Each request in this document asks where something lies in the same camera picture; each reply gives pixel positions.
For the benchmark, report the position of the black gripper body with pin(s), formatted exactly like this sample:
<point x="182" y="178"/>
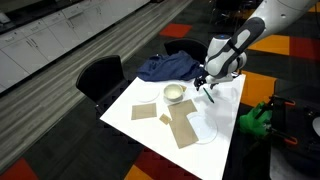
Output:
<point x="205" y="79"/>

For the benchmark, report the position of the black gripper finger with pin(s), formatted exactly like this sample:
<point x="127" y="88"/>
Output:
<point x="197" y="86"/>
<point x="212" y="86"/>

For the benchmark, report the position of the green pen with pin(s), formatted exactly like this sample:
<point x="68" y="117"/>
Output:
<point x="208" y="95"/>

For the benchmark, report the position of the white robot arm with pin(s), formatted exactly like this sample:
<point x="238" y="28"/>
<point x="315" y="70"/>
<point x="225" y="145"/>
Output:
<point x="224" y="56"/>

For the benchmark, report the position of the white bowl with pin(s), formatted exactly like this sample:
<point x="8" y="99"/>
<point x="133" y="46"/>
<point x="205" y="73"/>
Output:
<point x="173" y="92"/>

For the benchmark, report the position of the blue cloth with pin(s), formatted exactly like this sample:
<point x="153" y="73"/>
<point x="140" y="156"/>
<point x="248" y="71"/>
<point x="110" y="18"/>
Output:
<point x="178" y="66"/>

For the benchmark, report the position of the black chair near cloth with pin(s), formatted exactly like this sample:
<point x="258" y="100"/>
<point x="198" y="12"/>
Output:
<point x="195" y="48"/>

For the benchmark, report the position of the clear round disc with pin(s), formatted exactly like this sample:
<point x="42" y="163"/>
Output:
<point x="146" y="94"/>
<point x="205" y="128"/>

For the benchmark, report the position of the small tan paper square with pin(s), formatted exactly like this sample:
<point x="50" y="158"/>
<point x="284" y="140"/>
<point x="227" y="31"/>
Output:
<point x="165" y="119"/>

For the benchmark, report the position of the large tan paper sheet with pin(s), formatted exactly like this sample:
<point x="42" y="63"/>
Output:
<point x="180" y="125"/>

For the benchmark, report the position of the tan paper rectangle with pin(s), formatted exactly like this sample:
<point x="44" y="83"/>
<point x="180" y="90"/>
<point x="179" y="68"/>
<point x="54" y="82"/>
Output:
<point x="143" y="111"/>

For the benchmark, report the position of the green bag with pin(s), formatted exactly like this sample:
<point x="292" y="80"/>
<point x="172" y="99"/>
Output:
<point x="255" y="124"/>

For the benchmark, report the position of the black orange clamp stand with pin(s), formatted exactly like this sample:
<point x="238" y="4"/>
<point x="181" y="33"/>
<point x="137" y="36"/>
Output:
<point x="291" y="123"/>

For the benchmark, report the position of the white cabinets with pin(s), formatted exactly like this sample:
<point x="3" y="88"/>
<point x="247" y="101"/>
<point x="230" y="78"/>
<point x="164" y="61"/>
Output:
<point x="30" y="47"/>

